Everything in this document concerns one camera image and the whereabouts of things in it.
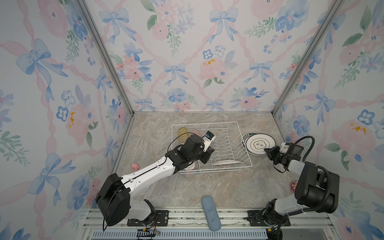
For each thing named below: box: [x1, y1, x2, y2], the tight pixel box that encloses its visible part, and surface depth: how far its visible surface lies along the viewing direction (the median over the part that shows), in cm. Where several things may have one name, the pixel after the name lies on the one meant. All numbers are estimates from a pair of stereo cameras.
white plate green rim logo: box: [245, 133, 276, 155], surface depth 99 cm
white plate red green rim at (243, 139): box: [241, 132, 259, 153], surface depth 105 cm
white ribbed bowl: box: [184, 161, 195, 171], surface depth 86 cm
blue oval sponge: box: [201, 195, 222, 232], surface depth 75 cm
